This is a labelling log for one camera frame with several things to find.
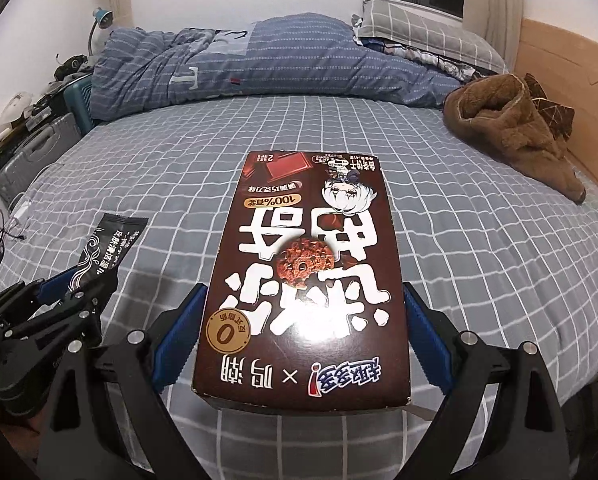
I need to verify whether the small black sachet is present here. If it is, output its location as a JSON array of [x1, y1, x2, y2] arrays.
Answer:
[[68, 212, 148, 292]]

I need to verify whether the brown cookie box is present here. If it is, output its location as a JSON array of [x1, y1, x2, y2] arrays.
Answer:
[[192, 151, 411, 414]]

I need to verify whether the grey checked bed sheet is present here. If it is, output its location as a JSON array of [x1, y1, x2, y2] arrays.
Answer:
[[0, 94, 598, 480]]

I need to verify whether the grey suitcase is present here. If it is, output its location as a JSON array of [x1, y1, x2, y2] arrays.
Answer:
[[0, 113, 82, 208]]

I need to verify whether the white helmet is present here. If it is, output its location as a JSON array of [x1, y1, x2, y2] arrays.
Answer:
[[0, 91, 32, 132]]

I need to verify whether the teal suitcase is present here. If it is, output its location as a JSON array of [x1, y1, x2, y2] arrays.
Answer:
[[63, 75, 94, 136]]

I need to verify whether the brown fleece garment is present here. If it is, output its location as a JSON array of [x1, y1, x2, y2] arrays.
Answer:
[[443, 74, 586, 205]]

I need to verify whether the dark diamond pattern cushion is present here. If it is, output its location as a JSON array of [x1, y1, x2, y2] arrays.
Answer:
[[524, 73, 576, 142]]

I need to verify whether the teal desk lamp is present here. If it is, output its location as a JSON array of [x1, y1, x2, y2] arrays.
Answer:
[[88, 6, 114, 65]]

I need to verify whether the wooden headboard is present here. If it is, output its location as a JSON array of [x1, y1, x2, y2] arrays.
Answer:
[[515, 18, 598, 186]]

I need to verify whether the grey checked pillow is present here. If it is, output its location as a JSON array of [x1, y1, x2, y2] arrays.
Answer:
[[352, 0, 508, 84]]

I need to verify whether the blue striped duvet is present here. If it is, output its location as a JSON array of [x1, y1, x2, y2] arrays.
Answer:
[[90, 13, 459, 122]]

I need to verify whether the beige curtain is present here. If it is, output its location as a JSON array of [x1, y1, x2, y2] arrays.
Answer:
[[463, 0, 523, 68]]

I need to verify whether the white charger with cable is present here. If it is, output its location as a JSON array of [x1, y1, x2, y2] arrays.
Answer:
[[8, 200, 34, 228]]

